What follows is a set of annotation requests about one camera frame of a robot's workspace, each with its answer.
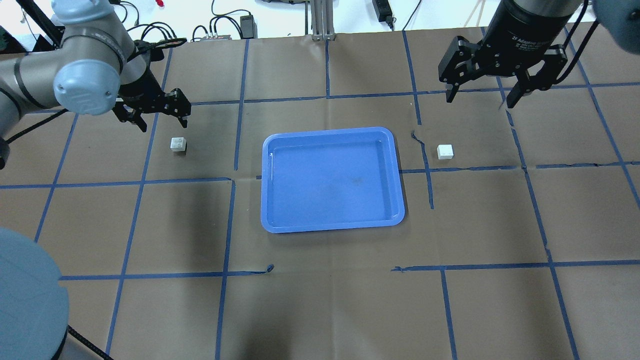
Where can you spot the black power adapter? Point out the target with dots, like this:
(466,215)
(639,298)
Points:
(248,27)

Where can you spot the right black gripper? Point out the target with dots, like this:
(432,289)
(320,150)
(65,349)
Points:
(525,25)

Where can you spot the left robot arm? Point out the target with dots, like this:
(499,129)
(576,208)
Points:
(96,68)

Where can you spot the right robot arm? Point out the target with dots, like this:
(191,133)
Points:
(619,17)

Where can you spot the white block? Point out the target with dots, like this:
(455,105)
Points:
(178,144)
(445,152)

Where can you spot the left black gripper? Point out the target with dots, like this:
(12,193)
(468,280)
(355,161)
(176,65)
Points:
(138,89)

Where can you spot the aluminium frame post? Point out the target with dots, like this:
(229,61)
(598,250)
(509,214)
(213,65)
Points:
(322,20)

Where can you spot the blue plastic tray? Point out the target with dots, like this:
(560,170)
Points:
(330,180)

